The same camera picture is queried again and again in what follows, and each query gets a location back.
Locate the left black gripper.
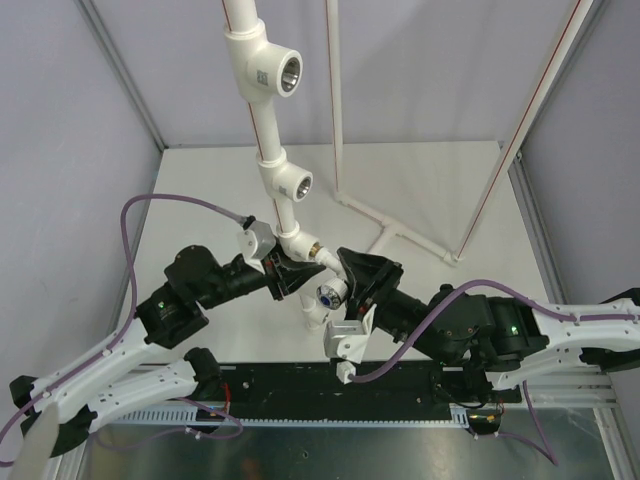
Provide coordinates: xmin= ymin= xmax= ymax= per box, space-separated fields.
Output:
xmin=201 ymin=238 xmax=329 ymax=310

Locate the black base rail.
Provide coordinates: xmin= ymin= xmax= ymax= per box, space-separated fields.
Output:
xmin=221 ymin=360 xmax=522 ymax=423

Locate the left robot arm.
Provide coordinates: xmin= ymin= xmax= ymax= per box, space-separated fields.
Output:
xmin=10 ymin=245 xmax=325 ymax=457

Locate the aluminium table frame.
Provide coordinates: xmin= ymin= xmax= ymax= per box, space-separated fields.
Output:
xmin=58 ymin=369 xmax=639 ymax=479

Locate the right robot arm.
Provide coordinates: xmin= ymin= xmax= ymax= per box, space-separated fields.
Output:
xmin=337 ymin=247 xmax=639 ymax=401

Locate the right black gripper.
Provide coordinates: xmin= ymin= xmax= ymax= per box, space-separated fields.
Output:
xmin=329 ymin=248 xmax=446 ymax=366

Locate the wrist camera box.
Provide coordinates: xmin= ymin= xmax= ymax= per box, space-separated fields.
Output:
xmin=237 ymin=216 xmax=276 ymax=263
xmin=323 ymin=305 xmax=376 ymax=384

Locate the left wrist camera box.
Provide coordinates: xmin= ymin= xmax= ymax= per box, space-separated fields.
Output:
xmin=237 ymin=216 xmax=276 ymax=263

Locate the white PVC pipe frame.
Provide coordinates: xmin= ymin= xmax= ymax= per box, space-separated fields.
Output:
xmin=218 ymin=0 xmax=597 ymax=333

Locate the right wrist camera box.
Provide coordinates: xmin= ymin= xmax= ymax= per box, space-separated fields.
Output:
xmin=323 ymin=305 xmax=376 ymax=384

